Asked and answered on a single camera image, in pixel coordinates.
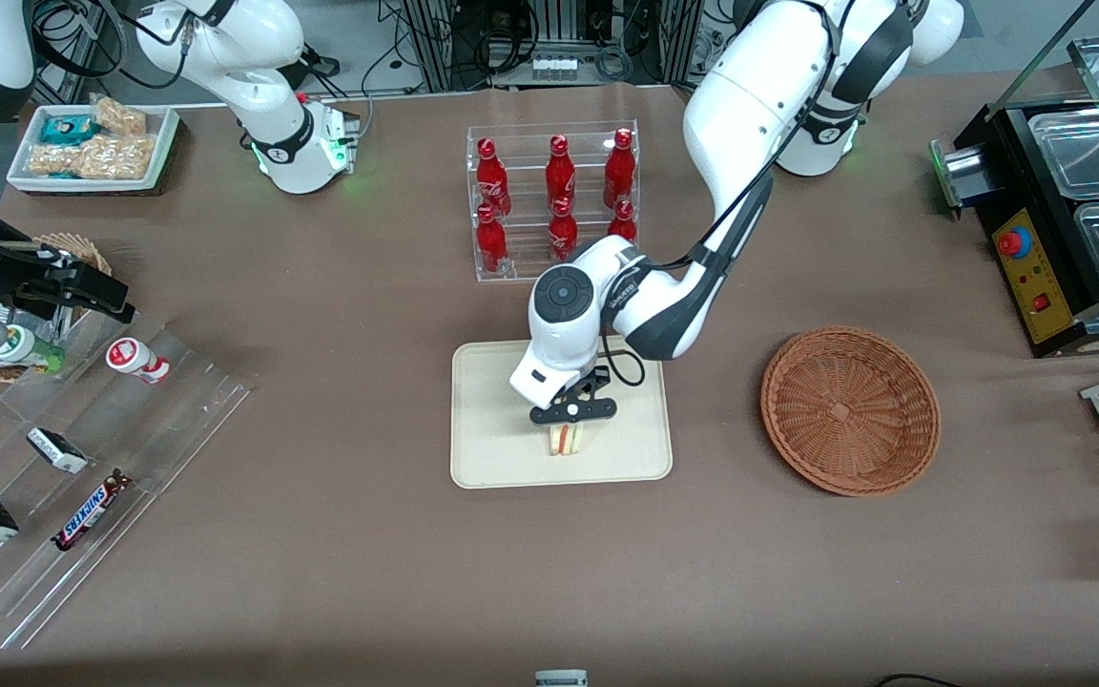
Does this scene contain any large bag of rice crackers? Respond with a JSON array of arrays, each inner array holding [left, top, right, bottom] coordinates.
[[29, 133, 158, 181]]

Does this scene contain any clear acrylic bottle rack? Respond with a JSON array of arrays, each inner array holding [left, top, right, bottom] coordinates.
[[465, 120, 642, 283]]

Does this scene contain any black food warmer yellow panel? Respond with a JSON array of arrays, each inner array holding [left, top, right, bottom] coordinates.
[[929, 33, 1099, 360]]

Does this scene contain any white yoghurt bottle red cap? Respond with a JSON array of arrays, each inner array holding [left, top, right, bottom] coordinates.
[[105, 336, 172, 385]]

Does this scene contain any teal snack packet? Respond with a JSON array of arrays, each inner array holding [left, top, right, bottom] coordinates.
[[40, 114, 98, 146]]

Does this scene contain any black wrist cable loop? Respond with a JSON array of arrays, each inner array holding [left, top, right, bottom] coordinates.
[[596, 334, 649, 388]]

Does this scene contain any small bag of rice crackers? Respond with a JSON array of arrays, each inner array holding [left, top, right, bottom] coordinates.
[[91, 94, 149, 136]]

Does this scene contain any white snack tray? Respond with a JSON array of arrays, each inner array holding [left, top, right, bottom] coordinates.
[[7, 102, 181, 198]]

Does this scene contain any beige rectangular plastic tray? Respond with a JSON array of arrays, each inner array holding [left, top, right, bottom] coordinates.
[[449, 338, 674, 490]]

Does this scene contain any green and white bottle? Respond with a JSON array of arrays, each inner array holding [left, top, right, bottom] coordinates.
[[0, 326, 67, 374]]

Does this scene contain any round brown wicker basket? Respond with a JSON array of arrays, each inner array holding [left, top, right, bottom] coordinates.
[[759, 325, 943, 498]]

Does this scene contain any aluminium frame rack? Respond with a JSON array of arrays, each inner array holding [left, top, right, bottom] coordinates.
[[401, 0, 705, 93]]

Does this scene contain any clear acrylic slanted shelf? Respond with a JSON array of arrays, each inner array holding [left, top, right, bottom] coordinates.
[[0, 313, 256, 652]]

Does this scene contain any Snickers chocolate bar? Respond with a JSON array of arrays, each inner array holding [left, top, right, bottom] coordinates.
[[51, 468, 135, 553]]

